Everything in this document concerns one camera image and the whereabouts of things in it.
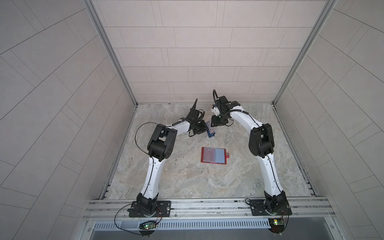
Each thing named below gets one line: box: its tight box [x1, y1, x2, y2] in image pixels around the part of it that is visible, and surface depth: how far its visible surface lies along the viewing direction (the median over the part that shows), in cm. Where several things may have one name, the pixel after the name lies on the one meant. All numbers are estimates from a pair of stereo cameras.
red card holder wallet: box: [200, 147, 230, 164], surface depth 91 cm
